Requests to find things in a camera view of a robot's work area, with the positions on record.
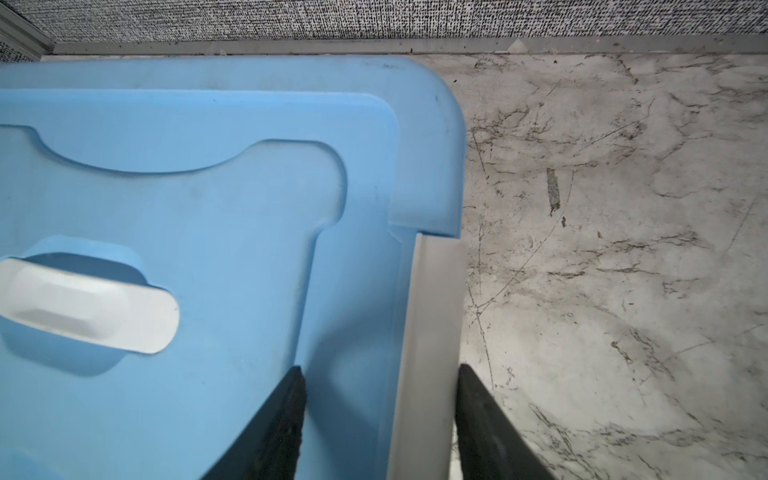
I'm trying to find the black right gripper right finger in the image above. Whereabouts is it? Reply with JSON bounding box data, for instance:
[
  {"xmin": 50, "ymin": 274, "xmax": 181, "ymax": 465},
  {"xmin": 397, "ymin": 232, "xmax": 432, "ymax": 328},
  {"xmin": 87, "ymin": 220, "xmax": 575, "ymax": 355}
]
[{"xmin": 455, "ymin": 364, "xmax": 554, "ymax": 480}]

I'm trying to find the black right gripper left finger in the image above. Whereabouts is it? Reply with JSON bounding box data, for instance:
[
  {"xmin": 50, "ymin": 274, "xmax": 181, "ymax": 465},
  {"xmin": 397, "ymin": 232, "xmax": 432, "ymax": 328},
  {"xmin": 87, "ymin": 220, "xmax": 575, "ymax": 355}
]
[{"xmin": 204, "ymin": 366, "xmax": 307, "ymax": 480}]

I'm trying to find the white plastic storage bin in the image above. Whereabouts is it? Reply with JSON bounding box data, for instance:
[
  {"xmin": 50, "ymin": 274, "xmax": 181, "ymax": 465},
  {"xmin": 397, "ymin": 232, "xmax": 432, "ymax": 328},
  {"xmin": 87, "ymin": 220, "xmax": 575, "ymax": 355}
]
[{"xmin": 387, "ymin": 234, "xmax": 467, "ymax": 479}]

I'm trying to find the blue plastic bin lid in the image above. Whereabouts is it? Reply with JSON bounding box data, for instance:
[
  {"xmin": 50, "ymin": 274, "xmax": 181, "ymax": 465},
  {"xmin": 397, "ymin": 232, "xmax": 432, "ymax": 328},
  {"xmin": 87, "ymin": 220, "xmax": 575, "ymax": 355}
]
[{"xmin": 1, "ymin": 56, "xmax": 466, "ymax": 479}]

